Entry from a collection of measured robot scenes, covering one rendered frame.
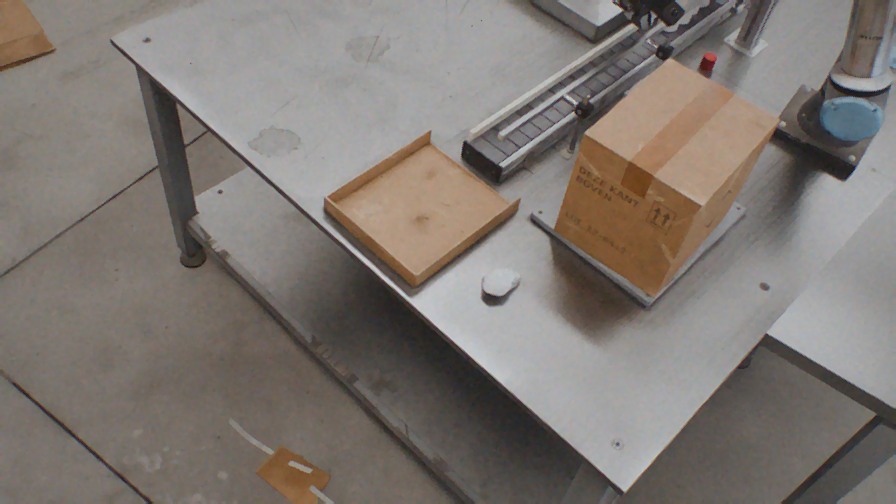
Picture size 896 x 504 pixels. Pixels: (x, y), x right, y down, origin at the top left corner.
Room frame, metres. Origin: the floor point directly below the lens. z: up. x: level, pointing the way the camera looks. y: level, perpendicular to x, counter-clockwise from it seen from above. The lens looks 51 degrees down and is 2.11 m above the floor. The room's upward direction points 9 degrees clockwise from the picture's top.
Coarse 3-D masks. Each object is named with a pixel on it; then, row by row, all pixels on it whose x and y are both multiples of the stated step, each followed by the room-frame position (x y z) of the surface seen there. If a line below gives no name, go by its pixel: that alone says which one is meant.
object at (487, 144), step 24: (720, 0) 1.96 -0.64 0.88; (648, 48) 1.71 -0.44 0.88; (576, 72) 1.57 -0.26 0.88; (624, 72) 1.60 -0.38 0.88; (552, 96) 1.48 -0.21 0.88; (576, 96) 1.49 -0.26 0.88; (504, 120) 1.37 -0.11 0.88; (552, 120) 1.40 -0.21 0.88; (480, 144) 1.29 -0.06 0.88; (504, 144) 1.30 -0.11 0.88
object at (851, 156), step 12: (804, 96) 1.65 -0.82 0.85; (792, 108) 1.59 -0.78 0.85; (780, 120) 1.54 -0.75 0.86; (792, 120) 1.55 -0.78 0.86; (780, 132) 1.51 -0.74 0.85; (792, 132) 1.51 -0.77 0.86; (876, 132) 1.55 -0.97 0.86; (792, 144) 1.49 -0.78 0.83; (804, 144) 1.48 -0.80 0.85; (816, 144) 1.48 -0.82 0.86; (864, 144) 1.50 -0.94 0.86; (816, 156) 1.46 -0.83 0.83; (828, 156) 1.45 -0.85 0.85; (840, 156) 1.45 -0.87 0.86; (852, 156) 1.45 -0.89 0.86; (840, 168) 1.43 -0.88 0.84; (852, 168) 1.42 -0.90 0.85
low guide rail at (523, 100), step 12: (612, 36) 1.68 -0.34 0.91; (624, 36) 1.71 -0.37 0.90; (600, 48) 1.63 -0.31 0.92; (576, 60) 1.57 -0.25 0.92; (588, 60) 1.59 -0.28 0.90; (564, 72) 1.52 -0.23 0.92; (540, 84) 1.47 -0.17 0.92; (552, 84) 1.49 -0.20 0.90; (528, 96) 1.42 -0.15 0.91; (504, 108) 1.37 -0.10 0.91; (516, 108) 1.39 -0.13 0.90; (492, 120) 1.33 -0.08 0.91; (480, 132) 1.30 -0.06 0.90
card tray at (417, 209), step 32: (384, 160) 1.21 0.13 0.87; (416, 160) 1.26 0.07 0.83; (448, 160) 1.27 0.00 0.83; (352, 192) 1.14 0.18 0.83; (384, 192) 1.15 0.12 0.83; (416, 192) 1.17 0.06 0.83; (448, 192) 1.18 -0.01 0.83; (480, 192) 1.19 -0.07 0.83; (352, 224) 1.04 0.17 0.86; (384, 224) 1.07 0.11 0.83; (416, 224) 1.08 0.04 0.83; (448, 224) 1.09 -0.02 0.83; (480, 224) 1.11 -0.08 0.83; (384, 256) 0.98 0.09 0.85; (416, 256) 1.00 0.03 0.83; (448, 256) 1.00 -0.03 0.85
